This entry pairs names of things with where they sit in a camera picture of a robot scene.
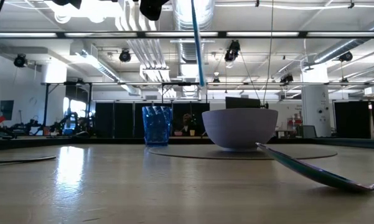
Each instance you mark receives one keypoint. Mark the grey chair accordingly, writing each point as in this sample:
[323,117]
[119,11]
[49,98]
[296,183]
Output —
[308,131]

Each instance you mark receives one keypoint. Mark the light blue straw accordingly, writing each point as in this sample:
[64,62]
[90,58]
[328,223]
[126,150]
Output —
[198,46]

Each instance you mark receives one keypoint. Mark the silver ceiling duct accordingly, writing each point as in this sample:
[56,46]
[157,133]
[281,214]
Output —
[345,46]
[183,18]

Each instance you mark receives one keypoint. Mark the round beige placemat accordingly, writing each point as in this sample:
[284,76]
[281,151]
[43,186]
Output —
[189,153]

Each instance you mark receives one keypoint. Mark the black aluminium rig frame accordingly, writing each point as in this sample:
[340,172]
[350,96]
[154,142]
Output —
[302,34]

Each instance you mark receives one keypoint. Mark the black ceiling spot lamp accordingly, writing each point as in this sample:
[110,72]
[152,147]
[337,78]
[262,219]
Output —
[345,57]
[232,51]
[286,78]
[125,56]
[20,60]

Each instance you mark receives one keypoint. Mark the black partition panels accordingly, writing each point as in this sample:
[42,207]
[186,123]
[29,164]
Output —
[351,119]
[124,119]

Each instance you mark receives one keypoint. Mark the small pink cup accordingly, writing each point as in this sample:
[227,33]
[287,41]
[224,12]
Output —
[178,133]

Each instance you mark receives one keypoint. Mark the blue patterned cup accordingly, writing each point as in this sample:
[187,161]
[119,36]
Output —
[157,126]

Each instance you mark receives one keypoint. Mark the lavender bowl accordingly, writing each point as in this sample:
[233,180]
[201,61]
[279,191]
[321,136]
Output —
[239,129]

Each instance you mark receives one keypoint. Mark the small yellow cup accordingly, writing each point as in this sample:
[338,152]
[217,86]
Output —
[192,132]

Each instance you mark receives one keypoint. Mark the iridescent spoon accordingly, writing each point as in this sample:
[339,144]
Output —
[314,174]

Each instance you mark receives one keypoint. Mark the background robot station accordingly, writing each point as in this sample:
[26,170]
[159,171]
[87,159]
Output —
[62,126]

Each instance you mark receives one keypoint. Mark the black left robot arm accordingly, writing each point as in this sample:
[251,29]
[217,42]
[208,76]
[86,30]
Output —
[70,3]

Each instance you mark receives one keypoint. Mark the white round column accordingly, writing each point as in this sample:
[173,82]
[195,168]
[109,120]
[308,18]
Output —
[315,105]

